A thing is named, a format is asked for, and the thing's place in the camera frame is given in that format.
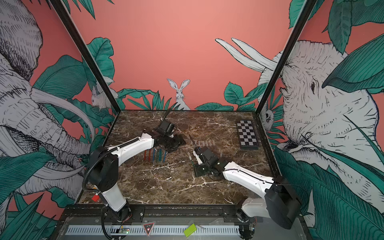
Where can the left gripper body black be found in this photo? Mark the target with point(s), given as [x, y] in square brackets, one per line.
[173, 143]

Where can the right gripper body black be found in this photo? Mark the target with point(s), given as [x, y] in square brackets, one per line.
[203, 170]

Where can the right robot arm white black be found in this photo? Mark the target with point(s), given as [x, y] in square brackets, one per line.
[279, 201]

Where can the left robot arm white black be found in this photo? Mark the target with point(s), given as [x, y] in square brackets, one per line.
[102, 171]

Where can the black white checkerboard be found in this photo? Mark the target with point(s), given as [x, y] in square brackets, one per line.
[247, 135]

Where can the green sticky note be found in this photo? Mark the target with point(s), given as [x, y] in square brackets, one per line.
[190, 230]

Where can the triangular warning sticker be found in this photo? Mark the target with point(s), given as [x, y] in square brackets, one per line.
[148, 227]

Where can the red small block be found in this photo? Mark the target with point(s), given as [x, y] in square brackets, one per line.
[95, 198]

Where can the small circuit board green led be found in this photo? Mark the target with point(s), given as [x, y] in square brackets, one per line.
[124, 230]

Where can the black front mounting rail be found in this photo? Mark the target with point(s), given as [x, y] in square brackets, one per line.
[230, 213]

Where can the white slotted cable duct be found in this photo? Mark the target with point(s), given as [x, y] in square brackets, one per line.
[158, 230]

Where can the right black frame post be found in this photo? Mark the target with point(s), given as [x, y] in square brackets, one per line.
[298, 27]

